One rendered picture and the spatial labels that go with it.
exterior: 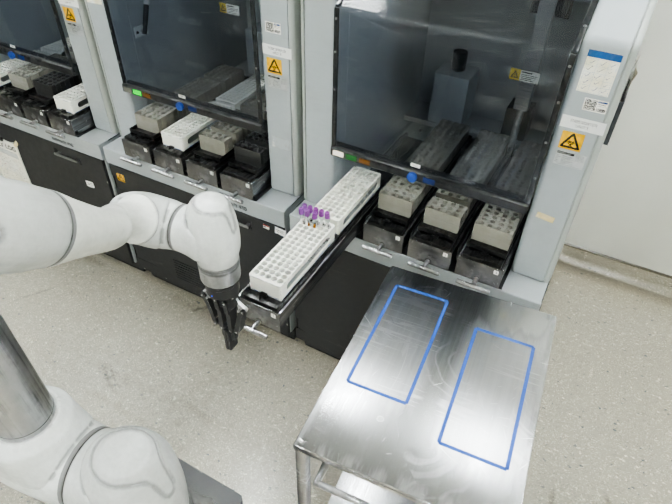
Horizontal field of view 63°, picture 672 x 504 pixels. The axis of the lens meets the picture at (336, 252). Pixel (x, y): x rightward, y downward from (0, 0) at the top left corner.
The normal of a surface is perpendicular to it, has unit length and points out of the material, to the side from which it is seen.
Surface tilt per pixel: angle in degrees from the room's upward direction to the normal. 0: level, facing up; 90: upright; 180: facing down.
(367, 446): 0
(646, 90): 90
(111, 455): 6
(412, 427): 0
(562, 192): 90
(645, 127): 90
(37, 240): 92
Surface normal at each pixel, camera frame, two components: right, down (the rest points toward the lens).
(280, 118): -0.47, 0.57
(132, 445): 0.11, -0.72
